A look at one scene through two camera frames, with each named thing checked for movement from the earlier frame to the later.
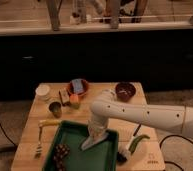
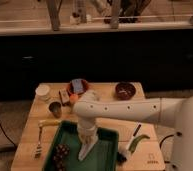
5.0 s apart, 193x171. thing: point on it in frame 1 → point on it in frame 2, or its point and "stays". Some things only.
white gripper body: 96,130 → 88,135
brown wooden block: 64,96 stays
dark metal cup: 56,109 stays
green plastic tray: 102,156 stays
